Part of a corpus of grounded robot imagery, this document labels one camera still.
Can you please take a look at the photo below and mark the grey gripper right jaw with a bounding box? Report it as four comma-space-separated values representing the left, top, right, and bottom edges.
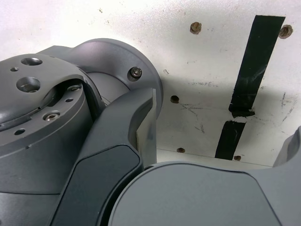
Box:
103, 126, 301, 226

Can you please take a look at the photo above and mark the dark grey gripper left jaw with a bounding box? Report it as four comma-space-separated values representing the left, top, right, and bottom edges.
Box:
50, 87, 158, 226

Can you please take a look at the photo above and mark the black tape strip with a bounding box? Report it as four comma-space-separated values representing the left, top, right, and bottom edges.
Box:
214, 14, 286, 161

